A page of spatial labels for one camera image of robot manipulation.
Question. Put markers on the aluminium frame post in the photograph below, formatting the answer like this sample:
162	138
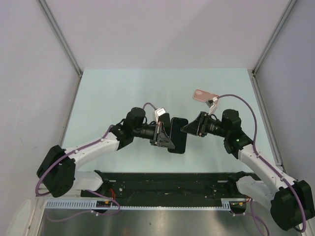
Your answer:
275	34
52	22

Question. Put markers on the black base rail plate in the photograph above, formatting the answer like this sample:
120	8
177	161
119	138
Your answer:
173	189

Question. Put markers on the right aluminium frame post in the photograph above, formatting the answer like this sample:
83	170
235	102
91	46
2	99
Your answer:
275	34

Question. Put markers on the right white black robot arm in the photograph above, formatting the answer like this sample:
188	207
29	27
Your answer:
290	201

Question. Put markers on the white slotted cable duct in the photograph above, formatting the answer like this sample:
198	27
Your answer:
95	204

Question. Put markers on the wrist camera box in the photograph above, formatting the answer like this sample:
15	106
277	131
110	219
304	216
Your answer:
159	112
212	104

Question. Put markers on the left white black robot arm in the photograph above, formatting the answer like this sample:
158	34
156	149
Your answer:
59	171

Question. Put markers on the white-edged black smartphone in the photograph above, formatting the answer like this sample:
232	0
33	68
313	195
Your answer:
165	119

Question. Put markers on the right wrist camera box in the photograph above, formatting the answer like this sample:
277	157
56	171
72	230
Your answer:
212	104

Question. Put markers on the pink phone case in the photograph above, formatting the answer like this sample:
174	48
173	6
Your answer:
203	96

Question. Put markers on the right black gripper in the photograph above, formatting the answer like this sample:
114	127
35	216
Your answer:
198	127

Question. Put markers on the left aluminium frame post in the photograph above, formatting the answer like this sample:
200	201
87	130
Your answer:
52	22

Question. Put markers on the black phone case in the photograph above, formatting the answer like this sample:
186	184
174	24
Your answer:
178	119

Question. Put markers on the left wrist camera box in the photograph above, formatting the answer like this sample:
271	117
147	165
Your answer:
159	112

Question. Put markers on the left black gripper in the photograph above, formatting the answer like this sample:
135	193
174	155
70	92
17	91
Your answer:
159	137

